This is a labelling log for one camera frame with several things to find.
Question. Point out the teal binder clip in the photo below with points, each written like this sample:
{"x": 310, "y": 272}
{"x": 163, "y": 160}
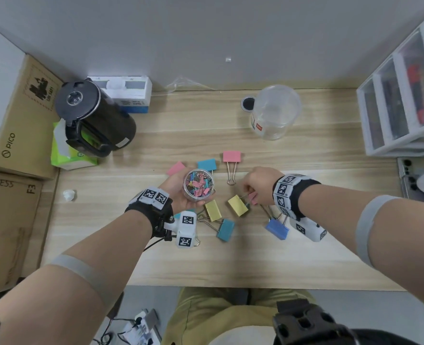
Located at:
{"x": 226, "y": 230}
{"x": 178, "y": 215}
{"x": 207, "y": 164}

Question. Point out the black electric kettle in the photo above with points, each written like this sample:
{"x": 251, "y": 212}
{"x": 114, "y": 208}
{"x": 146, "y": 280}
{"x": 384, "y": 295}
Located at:
{"x": 93, "y": 120}

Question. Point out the black left wrist band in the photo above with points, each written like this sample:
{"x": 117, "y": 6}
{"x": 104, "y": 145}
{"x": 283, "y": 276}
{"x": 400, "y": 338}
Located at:
{"x": 151, "y": 208}

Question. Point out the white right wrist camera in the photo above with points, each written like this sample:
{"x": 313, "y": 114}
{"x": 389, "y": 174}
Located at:
{"x": 311, "y": 229}

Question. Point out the grey metal device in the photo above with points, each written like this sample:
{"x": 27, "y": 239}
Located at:
{"x": 422, "y": 181}

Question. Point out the white plastic drawer unit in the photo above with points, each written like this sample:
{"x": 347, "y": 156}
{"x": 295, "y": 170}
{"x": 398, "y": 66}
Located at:
{"x": 404, "y": 93}

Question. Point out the small white plastic cap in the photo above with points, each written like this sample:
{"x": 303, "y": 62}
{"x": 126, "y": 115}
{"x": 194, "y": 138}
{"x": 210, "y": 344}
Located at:
{"x": 69, "y": 195}

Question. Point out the person's left forearm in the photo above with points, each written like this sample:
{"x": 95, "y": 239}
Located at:
{"x": 89, "y": 269}

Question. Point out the black right wrist band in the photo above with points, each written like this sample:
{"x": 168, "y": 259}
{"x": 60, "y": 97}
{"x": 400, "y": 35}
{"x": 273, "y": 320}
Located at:
{"x": 291, "y": 195}

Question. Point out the tall brown cardboard box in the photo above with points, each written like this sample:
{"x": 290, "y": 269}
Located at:
{"x": 21, "y": 122}

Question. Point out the clear plastic bag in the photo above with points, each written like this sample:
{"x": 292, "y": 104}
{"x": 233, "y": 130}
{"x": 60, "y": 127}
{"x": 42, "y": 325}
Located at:
{"x": 183, "y": 84}

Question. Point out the black body-worn device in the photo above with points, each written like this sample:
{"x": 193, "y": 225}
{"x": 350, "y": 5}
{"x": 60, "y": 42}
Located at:
{"x": 312, "y": 325}

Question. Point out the person's left fingers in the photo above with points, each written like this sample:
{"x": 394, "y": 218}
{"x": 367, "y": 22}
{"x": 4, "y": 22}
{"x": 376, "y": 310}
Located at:
{"x": 204, "y": 205}

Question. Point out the flat brown cardboard box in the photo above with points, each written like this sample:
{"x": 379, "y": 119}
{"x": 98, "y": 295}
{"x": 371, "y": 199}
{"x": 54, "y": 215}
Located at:
{"x": 7, "y": 229}

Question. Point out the yellow binder clip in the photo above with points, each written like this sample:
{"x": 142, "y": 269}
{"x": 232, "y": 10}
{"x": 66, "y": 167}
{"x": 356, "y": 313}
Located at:
{"x": 213, "y": 210}
{"x": 238, "y": 205}

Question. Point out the white and blue box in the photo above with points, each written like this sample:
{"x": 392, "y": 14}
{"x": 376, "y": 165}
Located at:
{"x": 129, "y": 90}

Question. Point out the blue binder clip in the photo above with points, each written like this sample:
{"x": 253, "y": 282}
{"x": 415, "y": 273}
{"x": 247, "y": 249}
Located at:
{"x": 277, "y": 228}

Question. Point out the large clear plastic jar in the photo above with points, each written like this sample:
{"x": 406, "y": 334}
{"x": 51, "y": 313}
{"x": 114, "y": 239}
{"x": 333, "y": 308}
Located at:
{"x": 275, "y": 113}

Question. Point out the person's left hand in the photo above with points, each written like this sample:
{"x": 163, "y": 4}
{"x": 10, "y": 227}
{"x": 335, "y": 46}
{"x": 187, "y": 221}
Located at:
{"x": 171, "y": 188}

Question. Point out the person's right fingers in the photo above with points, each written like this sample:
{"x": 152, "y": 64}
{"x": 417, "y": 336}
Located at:
{"x": 247, "y": 186}

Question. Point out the black wrist band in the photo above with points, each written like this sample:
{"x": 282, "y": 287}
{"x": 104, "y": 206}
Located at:
{"x": 291, "y": 195}
{"x": 151, "y": 208}

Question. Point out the person's right hand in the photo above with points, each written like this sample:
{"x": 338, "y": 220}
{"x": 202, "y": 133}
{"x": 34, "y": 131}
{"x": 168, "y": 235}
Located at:
{"x": 264, "y": 185}

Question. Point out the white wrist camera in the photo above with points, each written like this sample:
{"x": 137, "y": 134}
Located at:
{"x": 311, "y": 229}
{"x": 185, "y": 229}

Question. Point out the pile of small coloured clips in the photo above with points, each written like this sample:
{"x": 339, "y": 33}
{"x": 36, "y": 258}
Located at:
{"x": 198, "y": 185}

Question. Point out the green tissue box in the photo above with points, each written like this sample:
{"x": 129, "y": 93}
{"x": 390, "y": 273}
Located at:
{"x": 66, "y": 152}

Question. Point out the small clear plastic jar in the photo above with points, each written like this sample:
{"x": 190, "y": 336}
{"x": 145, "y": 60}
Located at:
{"x": 198, "y": 185}

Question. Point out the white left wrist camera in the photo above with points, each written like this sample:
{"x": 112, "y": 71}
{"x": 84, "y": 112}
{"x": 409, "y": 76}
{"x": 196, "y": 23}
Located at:
{"x": 185, "y": 229}

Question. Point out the white power strip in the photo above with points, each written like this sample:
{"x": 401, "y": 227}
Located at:
{"x": 143, "y": 325}

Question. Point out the person's right forearm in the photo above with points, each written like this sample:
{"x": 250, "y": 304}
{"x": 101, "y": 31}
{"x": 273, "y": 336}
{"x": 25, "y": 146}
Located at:
{"x": 370, "y": 226}

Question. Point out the pink binder clip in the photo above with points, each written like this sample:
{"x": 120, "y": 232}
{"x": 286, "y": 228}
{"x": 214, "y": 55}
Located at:
{"x": 231, "y": 156}
{"x": 252, "y": 196}
{"x": 176, "y": 168}

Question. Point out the olive trousers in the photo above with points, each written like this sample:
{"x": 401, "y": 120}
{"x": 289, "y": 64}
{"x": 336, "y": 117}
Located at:
{"x": 226, "y": 316}

